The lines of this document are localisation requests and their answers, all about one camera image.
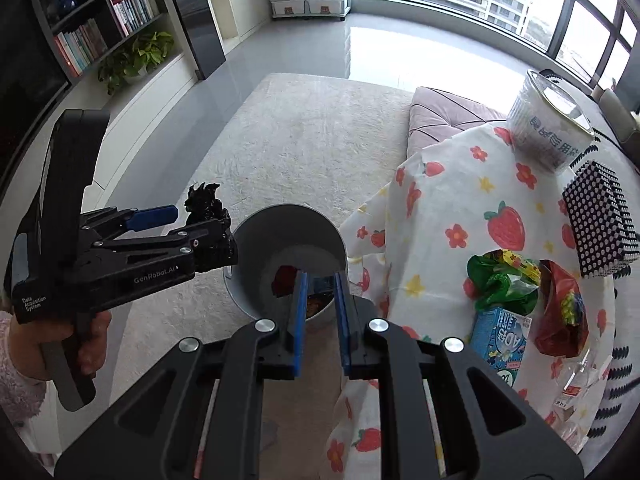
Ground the row of books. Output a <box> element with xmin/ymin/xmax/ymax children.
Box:
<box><xmin>111</xmin><ymin>0</ymin><xmax>161</xmax><ymax>37</ymax></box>
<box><xmin>54</xmin><ymin>19</ymin><xmax>109</xmax><ymax>77</ymax></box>

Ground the green potted plant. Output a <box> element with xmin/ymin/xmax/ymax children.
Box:
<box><xmin>97</xmin><ymin>30</ymin><xmax>176</xmax><ymax>96</ymax></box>

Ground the clear plastic wrapper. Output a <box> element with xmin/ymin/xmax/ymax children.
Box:
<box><xmin>555</xmin><ymin>345</ymin><xmax>613</xmax><ymax>456</ymax></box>

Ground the pink floor cushion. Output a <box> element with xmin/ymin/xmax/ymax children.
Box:
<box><xmin>407</xmin><ymin>86</ymin><xmax>508</xmax><ymax>161</ymax></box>

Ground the strawberry print tablecloth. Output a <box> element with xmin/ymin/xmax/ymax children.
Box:
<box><xmin>325</xmin><ymin>122</ymin><xmax>621</xmax><ymax>480</ymax></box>

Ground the green wrapper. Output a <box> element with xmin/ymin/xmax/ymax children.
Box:
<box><xmin>466</xmin><ymin>249</ymin><xmax>542</xmax><ymax>312</ymax></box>

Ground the person's left forearm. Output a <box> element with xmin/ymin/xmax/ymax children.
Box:
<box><xmin>0</xmin><ymin>310</ymin><xmax>53</xmax><ymax>463</ymax></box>

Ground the grey round trash bin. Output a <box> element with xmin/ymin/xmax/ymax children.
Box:
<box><xmin>223</xmin><ymin>205</ymin><xmax>348</xmax><ymax>333</ymax></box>

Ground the grey green sofa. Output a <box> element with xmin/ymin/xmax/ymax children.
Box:
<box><xmin>590</xmin><ymin>85</ymin><xmax>640</xmax><ymax>147</ymax></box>

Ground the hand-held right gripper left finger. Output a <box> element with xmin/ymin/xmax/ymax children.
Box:
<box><xmin>54</xmin><ymin>271</ymin><xmax>309</xmax><ymax>480</ymax></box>

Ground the dark tall panel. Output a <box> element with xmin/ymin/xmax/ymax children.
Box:
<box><xmin>160</xmin><ymin>0</ymin><xmax>228</xmax><ymax>81</ymax></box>

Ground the red snack bag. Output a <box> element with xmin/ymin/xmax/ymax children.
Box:
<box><xmin>534</xmin><ymin>259</ymin><xmax>591</xmax><ymax>358</ymax></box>

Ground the blue drink carton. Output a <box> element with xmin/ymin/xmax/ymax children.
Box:
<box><xmin>470</xmin><ymin>307</ymin><xmax>541</xmax><ymax>388</ymax></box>

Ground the red snack wrapper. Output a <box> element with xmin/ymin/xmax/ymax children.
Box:
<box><xmin>271</xmin><ymin>265</ymin><xmax>298</xmax><ymax>297</ymax></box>

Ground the black white dotted tissue box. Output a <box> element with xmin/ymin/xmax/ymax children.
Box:
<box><xmin>562</xmin><ymin>160</ymin><xmax>640</xmax><ymax>278</ymax></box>

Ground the white low cabinet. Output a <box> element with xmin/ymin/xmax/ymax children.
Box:
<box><xmin>65</xmin><ymin>50</ymin><xmax>203</xmax><ymax>211</ymax></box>

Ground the large window frame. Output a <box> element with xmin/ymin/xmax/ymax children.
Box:
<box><xmin>350</xmin><ymin>0</ymin><xmax>640</xmax><ymax>92</ymax></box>

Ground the clear plastic lidded container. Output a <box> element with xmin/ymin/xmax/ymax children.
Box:
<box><xmin>506</xmin><ymin>69</ymin><xmax>596</xmax><ymax>173</ymax></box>

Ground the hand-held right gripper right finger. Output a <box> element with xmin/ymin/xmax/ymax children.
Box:
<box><xmin>334</xmin><ymin>271</ymin><xmax>585</xmax><ymax>480</ymax></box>

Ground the black wrapper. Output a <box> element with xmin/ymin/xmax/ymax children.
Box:
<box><xmin>184</xmin><ymin>181</ymin><xmax>239</xmax><ymax>272</ymax></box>

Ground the beige fluffy rug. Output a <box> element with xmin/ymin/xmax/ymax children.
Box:
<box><xmin>95</xmin><ymin>72</ymin><xmax>417</xmax><ymax>461</ymax></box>

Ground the person's left hand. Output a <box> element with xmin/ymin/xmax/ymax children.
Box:
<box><xmin>10</xmin><ymin>309</ymin><xmax>113</xmax><ymax>378</ymax></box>

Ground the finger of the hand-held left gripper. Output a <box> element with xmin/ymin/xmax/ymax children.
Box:
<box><xmin>92</xmin><ymin>208</ymin><xmax>238</xmax><ymax>277</ymax></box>
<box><xmin>80</xmin><ymin>204</ymin><xmax>179</xmax><ymax>241</ymax></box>

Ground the dark bookshelf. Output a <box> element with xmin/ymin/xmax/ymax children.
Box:
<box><xmin>0</xmin><ymin>0</ymin><xmax>177</xmax><ymax>111</ymax></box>

